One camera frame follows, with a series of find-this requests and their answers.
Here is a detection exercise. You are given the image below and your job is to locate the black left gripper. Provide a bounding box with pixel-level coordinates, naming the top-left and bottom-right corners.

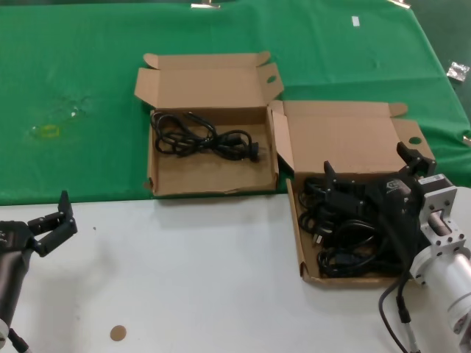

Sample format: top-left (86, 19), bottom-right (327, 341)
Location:
top-left (0, 190), bottom-right (79, 258)

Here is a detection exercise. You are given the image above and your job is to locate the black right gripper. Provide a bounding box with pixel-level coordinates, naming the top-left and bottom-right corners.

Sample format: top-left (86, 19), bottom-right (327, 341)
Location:
top-left (322, 141), bottom-right (437, 271)

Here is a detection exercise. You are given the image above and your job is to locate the black power cord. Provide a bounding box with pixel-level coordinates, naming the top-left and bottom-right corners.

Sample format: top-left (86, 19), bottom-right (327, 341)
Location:
top-left (300, 176), bottom-right (334, 246)
top-left (317, 219), bottom-right (410, 279)
top-left (149, 109), bottom-right (261, 163)

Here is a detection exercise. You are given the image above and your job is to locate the cardboard box with intact walls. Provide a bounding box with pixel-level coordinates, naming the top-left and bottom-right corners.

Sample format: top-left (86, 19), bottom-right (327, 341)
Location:
top-left (268, 99), bottom-right (437, 285)

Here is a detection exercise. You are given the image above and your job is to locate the small plastic bag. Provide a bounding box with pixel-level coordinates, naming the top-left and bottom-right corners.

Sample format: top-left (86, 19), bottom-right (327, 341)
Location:
top-left (446, 61), bottom-right (471, 82)

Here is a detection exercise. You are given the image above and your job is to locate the green table cloth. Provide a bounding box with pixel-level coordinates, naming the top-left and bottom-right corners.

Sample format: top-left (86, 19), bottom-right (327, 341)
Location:
top-left (0, 0), bottom-right (471, 207)

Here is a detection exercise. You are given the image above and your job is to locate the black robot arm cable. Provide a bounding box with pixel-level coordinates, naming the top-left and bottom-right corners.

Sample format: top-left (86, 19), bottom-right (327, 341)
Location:
top-left (378, 253), bottom-right (415, 353)

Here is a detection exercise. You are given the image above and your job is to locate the cable with metal connector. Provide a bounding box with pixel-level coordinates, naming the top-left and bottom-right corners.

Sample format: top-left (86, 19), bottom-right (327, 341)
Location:
top-left (394, 281), bottom-right (421, 353)

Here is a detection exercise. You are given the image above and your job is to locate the cardboard box with torn wall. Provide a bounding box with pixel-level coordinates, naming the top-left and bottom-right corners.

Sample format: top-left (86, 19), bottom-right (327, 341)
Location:
top-left (132, 51), bottom-right (285, 199)

